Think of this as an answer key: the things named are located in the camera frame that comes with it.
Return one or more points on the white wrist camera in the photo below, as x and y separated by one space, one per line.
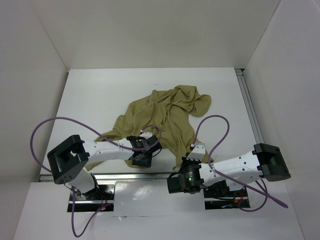
197 151
145 134

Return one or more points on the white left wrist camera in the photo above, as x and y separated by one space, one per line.
145 134

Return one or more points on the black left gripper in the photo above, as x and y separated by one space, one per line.
146 162

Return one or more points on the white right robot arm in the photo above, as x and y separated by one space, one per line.
264 162

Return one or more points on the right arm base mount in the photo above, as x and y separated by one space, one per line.
219 196

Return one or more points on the aluminium rail front edge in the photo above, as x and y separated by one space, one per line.
113 176

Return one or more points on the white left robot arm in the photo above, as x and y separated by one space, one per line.
67 160

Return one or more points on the aluminium rail right side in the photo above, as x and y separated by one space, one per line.
249 105

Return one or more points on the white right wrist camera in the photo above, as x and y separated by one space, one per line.
197 151

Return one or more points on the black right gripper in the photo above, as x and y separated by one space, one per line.
185 161

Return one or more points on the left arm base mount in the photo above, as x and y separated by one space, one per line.
103 199

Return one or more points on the khaki zip-up jacket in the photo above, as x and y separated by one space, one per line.
166 114

